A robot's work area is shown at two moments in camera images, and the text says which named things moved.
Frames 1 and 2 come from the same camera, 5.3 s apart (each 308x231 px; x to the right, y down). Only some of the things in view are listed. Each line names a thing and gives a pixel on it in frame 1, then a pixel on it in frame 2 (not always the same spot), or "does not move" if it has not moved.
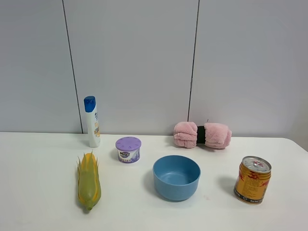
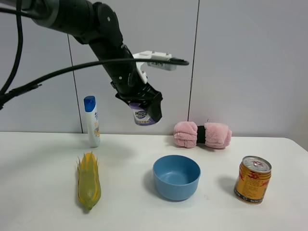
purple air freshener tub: x=128 y=148 -> x=141 y=115
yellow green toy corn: x=89 y=187 does not move
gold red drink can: x=252 y=179 does not move
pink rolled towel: x=214 y=135 does not move
